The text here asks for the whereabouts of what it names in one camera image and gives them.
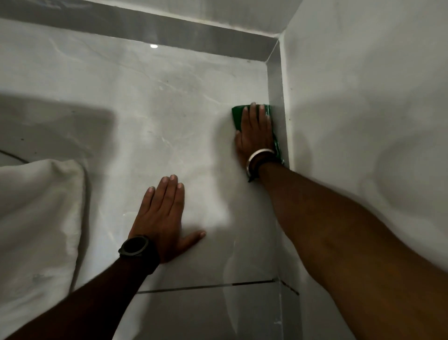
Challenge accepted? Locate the person's right hand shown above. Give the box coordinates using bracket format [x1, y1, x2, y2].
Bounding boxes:
[234, 102, 277, 169]

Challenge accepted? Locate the person's left hand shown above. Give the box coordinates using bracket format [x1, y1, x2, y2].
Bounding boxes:
[128, 174, 207, 264]

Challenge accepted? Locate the green scrub pad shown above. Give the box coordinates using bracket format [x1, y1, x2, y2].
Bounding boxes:
[231, 104, 285, 166]

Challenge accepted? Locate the person's left forearm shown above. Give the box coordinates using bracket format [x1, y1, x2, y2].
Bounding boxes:
[5, 257, 154, 340]

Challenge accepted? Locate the person's right forearm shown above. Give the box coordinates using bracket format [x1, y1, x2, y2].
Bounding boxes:
[258, 162, 448, 340]

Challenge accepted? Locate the silver bangle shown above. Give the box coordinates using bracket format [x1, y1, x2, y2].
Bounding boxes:
[245, 149, 277, 178]

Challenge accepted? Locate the black wrist watch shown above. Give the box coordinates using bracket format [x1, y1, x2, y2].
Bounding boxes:
[118, 234, 161, 276]

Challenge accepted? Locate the white cloth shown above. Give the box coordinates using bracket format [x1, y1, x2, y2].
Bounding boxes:
[0, 159, 87, 330]

